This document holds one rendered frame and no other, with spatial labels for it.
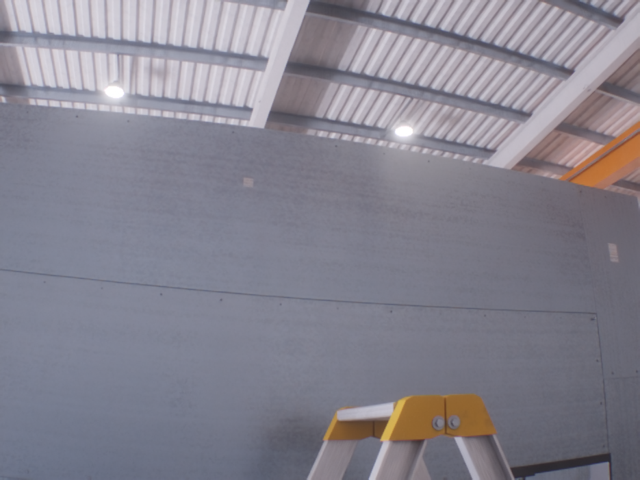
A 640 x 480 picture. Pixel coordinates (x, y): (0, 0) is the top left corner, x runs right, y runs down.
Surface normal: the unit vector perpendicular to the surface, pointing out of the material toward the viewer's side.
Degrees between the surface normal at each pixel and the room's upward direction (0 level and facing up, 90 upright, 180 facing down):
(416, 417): 90
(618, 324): 90
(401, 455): 88
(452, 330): 90
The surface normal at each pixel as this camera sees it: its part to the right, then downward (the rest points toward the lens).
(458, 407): 0.29, -0.33
